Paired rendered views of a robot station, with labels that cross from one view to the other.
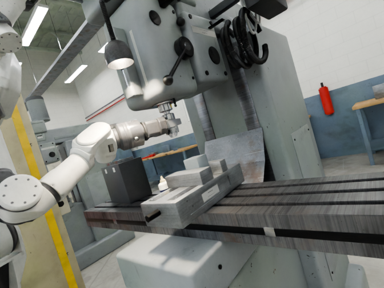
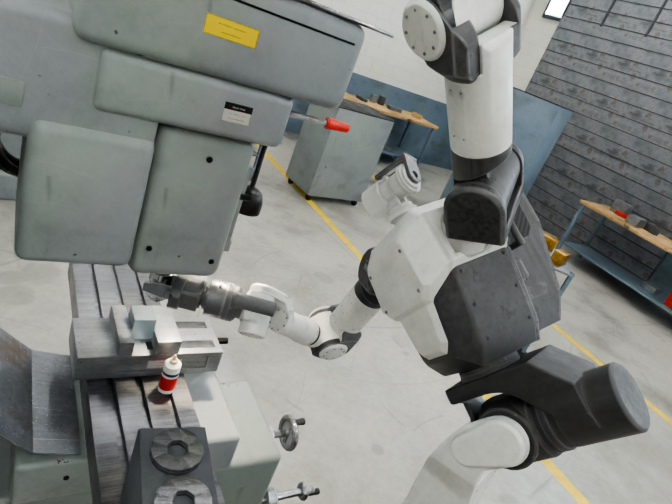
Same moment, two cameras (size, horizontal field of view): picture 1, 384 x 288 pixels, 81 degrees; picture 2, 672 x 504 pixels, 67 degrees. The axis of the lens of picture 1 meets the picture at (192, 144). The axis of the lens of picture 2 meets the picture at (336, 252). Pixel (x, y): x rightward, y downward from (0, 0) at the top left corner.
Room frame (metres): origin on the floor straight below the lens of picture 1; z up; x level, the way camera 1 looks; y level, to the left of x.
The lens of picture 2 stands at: (1.68, 0.58, 1.89)
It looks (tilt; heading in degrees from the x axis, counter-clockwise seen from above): 23 degrees down; 191
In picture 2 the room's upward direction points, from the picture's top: 22 degrees clockwise
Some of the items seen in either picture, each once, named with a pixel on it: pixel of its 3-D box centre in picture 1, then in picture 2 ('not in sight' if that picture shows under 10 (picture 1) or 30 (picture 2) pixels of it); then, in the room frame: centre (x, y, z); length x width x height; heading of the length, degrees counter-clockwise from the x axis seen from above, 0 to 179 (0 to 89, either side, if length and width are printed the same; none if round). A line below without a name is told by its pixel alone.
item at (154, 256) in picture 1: (204, 235); (126, 414); (0.80, 0.05, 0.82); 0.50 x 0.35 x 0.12; 139
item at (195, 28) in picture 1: (186, 61); (80, 173); (0.94, -0.08, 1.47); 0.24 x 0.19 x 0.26; 49
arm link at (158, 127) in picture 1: (145, 131); (199, 294); (0.76, 0.14, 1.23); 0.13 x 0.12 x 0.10; 24
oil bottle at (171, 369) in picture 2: (166, 190); (170, 372); (0.79, 0.14, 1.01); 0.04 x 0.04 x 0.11
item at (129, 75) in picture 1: (125, 64); (230, 206); (0.71, 0.13, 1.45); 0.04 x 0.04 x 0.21; 49
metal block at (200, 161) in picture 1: (196, 166); (141, 322); (0.75, 0.00, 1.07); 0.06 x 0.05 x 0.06; 49
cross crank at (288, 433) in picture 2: not in sight; (278, 434); (0.42, 0.38, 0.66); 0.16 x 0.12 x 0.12; 139
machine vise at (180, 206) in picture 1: (196, 185); (149, 339); (0.73, 0.02, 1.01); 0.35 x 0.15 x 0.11; 139
